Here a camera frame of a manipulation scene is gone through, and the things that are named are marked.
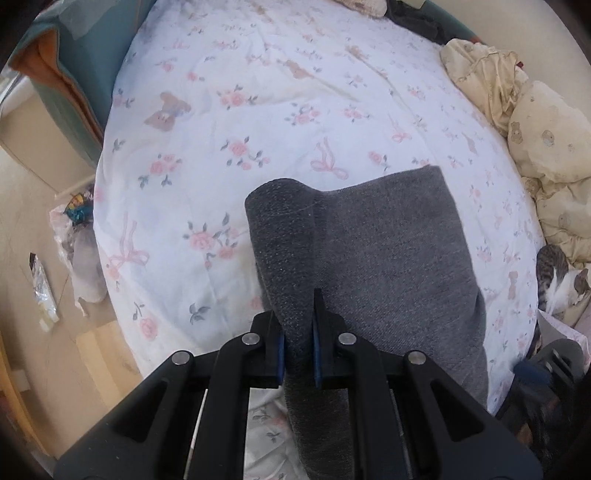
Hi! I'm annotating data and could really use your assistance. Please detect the dark grey pants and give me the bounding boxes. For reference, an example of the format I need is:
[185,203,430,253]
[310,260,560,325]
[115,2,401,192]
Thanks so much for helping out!
[245,166,489,479]

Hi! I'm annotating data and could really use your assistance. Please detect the grey tabby white cat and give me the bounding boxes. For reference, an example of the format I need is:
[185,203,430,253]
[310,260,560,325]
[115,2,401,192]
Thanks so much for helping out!
[536,244,590,316]

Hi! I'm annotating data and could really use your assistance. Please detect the silver foil wrapper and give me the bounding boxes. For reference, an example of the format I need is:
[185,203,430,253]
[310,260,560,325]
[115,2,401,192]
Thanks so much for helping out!
[29,252,59,333]

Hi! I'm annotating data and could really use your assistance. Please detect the plastic bag on floor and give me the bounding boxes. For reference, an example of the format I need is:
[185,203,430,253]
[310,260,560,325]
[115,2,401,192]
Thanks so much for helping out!
[49,190,107,316]

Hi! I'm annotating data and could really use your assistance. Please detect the cream yellow duvet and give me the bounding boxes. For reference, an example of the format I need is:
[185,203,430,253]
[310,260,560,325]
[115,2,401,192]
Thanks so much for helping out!
[440,39,590,266]

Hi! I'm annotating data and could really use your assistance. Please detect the beige cabinet beside bed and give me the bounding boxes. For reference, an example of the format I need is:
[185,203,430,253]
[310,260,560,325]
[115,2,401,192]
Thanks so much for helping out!
[1,94,95,194]

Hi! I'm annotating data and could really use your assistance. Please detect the white floral bed sheet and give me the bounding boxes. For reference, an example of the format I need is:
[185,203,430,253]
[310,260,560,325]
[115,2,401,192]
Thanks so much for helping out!
[94,1,543,479]

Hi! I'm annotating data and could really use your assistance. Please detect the teal mattress pad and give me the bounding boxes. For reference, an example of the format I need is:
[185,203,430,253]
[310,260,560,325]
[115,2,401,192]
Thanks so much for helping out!
[8,0,154,166]

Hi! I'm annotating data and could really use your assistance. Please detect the black garment on bed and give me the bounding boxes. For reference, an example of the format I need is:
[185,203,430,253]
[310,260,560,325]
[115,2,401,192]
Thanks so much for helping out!
[386,0,453,45]

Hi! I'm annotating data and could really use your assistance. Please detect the cream fleece pillow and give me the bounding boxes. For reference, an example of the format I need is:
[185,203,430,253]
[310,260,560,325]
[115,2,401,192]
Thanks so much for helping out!
[335,0,388,18]

